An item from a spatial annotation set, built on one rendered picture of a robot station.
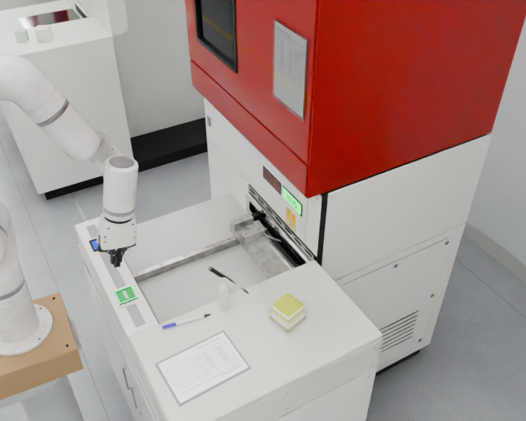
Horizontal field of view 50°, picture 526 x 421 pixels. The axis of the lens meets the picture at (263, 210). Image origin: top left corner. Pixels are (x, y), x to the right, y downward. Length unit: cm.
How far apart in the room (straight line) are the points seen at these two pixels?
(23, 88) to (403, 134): 104
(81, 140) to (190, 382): 66
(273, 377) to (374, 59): 86
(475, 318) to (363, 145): 163
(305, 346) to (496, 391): 142
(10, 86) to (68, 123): 14
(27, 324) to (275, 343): 70
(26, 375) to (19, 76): 84
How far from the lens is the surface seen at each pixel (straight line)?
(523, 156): 310
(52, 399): 200
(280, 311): 159
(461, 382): 284
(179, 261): 201
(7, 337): 178
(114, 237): 158
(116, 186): 147
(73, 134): 139
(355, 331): 165
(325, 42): 141
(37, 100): 135
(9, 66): 134
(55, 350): 175
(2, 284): 164
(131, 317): 171
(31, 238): 360
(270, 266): 192
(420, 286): 238
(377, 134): 168
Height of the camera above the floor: 224
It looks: 39 degrees down
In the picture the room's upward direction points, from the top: straight up
